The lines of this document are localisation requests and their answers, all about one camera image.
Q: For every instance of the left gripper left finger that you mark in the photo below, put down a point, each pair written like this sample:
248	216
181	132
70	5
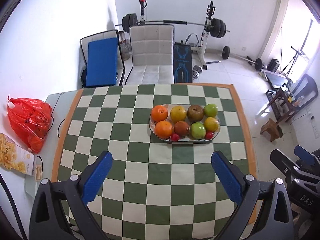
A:
48	219

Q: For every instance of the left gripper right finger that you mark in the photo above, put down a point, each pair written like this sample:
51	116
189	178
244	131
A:
274	220

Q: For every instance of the red cherry tomato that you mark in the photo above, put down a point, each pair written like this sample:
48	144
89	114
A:
209	135
174	137

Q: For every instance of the small yellow lemon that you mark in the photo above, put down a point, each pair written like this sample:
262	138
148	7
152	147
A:
211	124

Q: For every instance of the small green apple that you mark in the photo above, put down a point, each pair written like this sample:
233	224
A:
210	110

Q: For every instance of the large green apple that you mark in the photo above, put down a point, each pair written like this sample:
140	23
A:
197	130

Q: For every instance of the dark red apple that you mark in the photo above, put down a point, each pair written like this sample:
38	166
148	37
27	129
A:
195	113

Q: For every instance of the orange mandarin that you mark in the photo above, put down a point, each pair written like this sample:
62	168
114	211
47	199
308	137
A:
159	113
164	129

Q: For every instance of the large yellow orange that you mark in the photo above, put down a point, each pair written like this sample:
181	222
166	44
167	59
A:
178	113

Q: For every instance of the small wooden stool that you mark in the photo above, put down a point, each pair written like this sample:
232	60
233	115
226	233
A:
273	129

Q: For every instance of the yellow snack box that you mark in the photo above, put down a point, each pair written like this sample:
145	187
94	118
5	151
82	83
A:
13	156

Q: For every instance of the dark wooden side rack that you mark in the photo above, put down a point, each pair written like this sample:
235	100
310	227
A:
286	101

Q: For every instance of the red plastic bag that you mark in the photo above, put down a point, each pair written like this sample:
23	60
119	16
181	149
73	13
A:
30	119

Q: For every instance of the green white checkered tablecloth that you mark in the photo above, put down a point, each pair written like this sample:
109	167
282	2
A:
155	189

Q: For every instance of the barbell on floor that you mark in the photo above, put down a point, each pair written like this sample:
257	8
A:
257	63

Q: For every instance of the floral oval ceramic plate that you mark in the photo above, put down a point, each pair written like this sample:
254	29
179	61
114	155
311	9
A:
187	139

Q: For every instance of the dumbbell on floor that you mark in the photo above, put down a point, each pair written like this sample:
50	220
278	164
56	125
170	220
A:
197	70

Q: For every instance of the blue cushion folding chair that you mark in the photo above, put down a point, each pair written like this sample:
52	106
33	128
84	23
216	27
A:
104	64

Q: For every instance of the white squat rack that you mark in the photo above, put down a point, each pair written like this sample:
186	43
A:
200	48

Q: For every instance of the black blue weight bench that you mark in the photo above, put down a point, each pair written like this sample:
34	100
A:
183	66

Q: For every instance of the barbell on rack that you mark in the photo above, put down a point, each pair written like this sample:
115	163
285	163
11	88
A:
217	28

